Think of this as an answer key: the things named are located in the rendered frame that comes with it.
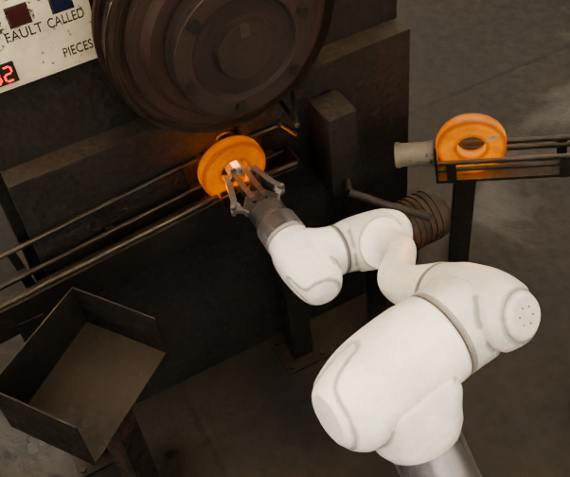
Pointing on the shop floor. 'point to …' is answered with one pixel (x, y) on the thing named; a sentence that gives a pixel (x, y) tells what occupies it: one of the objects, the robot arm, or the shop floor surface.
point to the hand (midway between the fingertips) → (231, 162)
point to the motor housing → (429, 201)
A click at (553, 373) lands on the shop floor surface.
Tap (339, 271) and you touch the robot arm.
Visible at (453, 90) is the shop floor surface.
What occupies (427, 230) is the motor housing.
